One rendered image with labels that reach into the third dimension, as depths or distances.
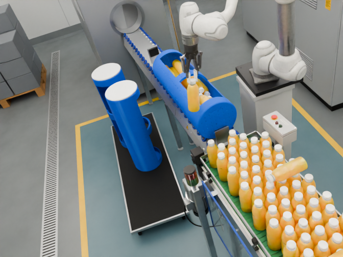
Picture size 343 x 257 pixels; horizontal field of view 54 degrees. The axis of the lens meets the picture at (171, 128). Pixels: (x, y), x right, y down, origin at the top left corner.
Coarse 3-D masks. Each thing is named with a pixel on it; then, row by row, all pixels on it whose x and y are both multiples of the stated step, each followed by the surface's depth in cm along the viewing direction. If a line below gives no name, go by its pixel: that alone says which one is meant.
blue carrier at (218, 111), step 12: (156, 60) 270; (168, 60) 277; (180, 60) 281; (156, 72) 269; (168, 72) 250; (192, 72) 239; (168, 84) 248; (180, 84) 234; (180, 96) 231; (216, 96) 239; (180, 108) 237; (204, 108) 208; (216, 108) 209; (228, 108) 212; (192, 120) 217; (204, 120) 210; (216, 120) 214; (228, 120) 218; (204, 132) 216
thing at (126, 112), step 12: (132, 96) 272; (120, 108) 274; (132, 108) 277; (120, 120) 284; (132, 120) 284; (144, 120) 315; (120, 132) 302; (132, 132) 292; (144, 132) 297; (132, 144) 302; (144, 144) 304; (132, 156) 317; (144, 156) 312; (156, 156) 320; (144, 168) 323
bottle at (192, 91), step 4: (192, 84) 193; (196, 84) 195; (188, 88) 195; (192, 88) 194; (196, 88) 194; (188, 92) 196; (192, 92) 195; (196, 92) 195; (188, 96) 198; (192, 96) 196; (196, 96) 197; (188, 100) 200; (192, 100) 198; (196, 100) 198; (188, 104) 202; (192, 104) 200; (196, 104) 200; (188, 108) 204; (192, 108) 201; (196, 108) 202
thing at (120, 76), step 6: (120, 72) 306; (114, 78) 301; (120, 78) 306; (96, 84) 305; (102, 84) 302; (108, 84) 301; (102, 90) 329; (102, 96) 328; (108, 108) 340; (108, 114) 332; (114, 120) 352; (114, 126) 351; (120, 138) 364
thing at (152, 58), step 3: (156, 45) 314; (147, 48) 313; (150, 48) 312; (153, 48) 312; (156, 48) 313; (150, 51) 312; (153, 51) 313; (156, 51) 315; (150, 54) 314; (153, 54) 315; (156, 54) 316; (150, 57) 318; (153, 57) 319; (150, 60) 322; (153, 60) 321
